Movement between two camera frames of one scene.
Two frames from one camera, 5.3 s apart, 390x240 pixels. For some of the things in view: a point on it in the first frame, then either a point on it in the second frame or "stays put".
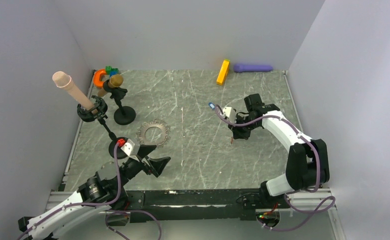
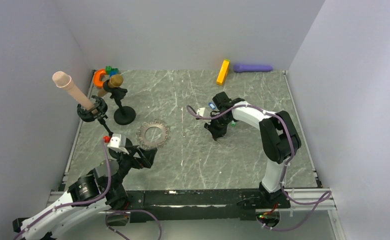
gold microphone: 115,80 stays put
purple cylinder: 244,68 stays put
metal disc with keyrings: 140,133 stays put
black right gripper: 237,133 → 216,133
